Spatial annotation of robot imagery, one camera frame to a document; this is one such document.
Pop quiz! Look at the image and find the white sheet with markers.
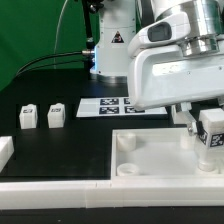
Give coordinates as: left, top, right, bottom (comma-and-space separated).
76, 97, 167, 118

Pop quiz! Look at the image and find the white square tabletop tray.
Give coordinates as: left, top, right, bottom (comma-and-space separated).
111, 128, 224, 180

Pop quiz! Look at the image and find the thin grey cable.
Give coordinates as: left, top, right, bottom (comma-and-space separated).
53, 0, 71, 69

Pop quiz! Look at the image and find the white left fence wall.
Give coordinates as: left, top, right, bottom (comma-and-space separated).
0, 136, 14, 172

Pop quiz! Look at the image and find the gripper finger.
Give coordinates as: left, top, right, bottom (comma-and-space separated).
175, 102, 204, 136

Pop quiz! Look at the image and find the black camera pole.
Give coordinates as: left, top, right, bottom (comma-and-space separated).
81, 0, 100, 49

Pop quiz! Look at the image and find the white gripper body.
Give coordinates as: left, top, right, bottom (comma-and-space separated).
127, 44, 224, 110

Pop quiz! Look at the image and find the white fence wall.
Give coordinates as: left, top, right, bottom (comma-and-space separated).
0, 136, 14, 172
0, 176, 224, 210

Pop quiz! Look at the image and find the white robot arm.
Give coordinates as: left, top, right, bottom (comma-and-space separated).
91, 0, 224, 134

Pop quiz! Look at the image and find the black thick cable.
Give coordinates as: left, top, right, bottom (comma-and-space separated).
16, 49, 96, 76

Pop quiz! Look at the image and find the white front fence wall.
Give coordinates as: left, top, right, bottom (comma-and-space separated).
0, 176, 224, 210

